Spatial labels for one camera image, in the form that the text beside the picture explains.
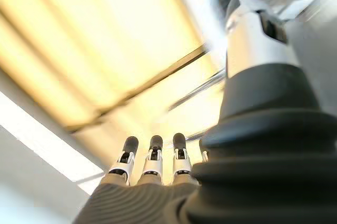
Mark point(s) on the yellow window with dark frame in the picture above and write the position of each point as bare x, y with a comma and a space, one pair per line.
92, 37

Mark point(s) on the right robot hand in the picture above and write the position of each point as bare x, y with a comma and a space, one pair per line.
250, 168

